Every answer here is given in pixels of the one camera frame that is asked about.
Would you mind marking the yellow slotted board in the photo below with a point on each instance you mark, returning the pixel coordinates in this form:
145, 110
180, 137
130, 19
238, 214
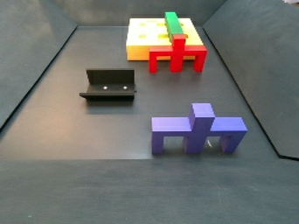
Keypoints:
149, 32

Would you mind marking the purple three-legged block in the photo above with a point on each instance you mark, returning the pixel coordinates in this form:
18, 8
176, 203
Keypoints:
196, 128

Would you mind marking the red three-legged block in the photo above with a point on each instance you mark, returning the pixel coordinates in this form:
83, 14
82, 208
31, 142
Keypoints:
177, 52

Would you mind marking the green rectangular block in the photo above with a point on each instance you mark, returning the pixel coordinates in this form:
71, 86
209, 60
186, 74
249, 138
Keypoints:
173, 24

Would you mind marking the black angle bracket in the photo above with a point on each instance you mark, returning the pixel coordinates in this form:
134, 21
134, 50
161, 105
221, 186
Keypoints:
110, 84

